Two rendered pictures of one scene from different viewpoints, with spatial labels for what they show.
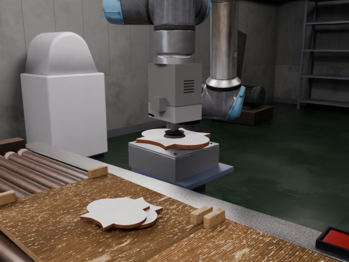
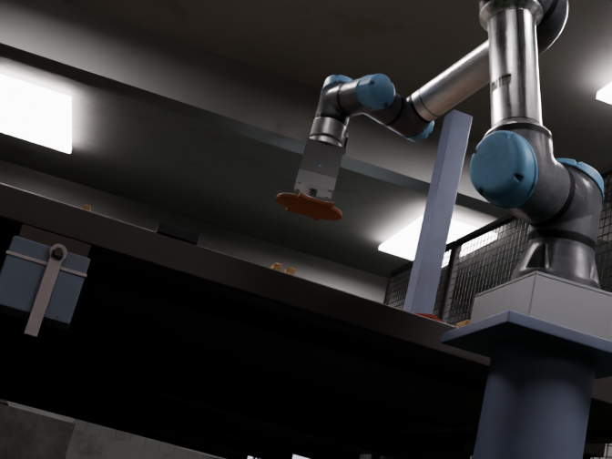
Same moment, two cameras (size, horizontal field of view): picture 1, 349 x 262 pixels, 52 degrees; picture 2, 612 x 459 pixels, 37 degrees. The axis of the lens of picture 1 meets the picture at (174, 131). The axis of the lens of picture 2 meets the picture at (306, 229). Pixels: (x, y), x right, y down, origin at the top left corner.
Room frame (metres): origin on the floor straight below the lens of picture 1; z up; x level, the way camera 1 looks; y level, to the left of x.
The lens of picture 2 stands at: (1.79, -1.50, 0.50)
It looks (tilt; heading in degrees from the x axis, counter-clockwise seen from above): 17 degrees up; 127
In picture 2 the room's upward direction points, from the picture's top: 14 degrees clockwise
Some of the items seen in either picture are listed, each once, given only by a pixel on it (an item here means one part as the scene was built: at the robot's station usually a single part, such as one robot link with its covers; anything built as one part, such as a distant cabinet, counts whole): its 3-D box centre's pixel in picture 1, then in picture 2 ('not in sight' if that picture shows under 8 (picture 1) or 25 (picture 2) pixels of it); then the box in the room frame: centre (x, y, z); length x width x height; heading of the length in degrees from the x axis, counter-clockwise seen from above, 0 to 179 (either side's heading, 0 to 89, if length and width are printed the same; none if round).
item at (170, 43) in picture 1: (173, 44); (329, 134); (0.67, 0.00, 1.30); 0.08 x 0.08 x 0.05
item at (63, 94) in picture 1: (65, 97); not in sight; (4.09, 1.27, 0.73); 0.74 x 0.63 x 1.47; 137
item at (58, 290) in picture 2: not in sight; (40, 286); (0.51, -0.49, 0.77); 0.14 x 0.11 x 0.18; 50
